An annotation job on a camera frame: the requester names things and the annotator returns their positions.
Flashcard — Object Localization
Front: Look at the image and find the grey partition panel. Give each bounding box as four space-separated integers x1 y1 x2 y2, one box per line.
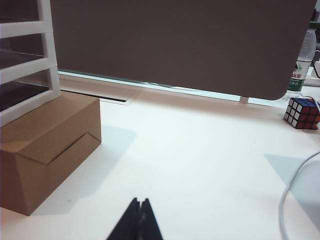
49 0 318 101

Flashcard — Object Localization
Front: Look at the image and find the white power strip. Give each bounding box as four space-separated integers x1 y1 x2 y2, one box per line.
302 59 320 88

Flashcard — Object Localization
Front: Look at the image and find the grey transparent drawer red handle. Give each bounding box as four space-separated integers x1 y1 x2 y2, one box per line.
0 73 51 113
0 32 48 71
0 0 42 25

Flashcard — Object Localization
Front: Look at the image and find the white plastic drawer cabinet frame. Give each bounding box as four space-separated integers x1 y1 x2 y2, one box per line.
0 0 63 129

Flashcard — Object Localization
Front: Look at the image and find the white cable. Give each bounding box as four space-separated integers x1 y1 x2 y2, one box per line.
298 91 320 112
278 149 320 240

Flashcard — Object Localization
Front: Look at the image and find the Rubik's cube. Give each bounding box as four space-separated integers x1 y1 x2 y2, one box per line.
283 96 320 131

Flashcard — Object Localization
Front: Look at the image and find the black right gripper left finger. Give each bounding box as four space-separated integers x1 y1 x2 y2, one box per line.
106 196 142 240

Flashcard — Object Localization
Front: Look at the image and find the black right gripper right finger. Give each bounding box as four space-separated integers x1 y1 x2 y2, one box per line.
136 197 164 240

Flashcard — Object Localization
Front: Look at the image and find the brown cardboard box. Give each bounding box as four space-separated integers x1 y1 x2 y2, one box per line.
0 94 103 217

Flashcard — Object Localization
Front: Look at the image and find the clear water bottle green label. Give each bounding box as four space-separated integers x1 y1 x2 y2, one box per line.
286 21 318 101

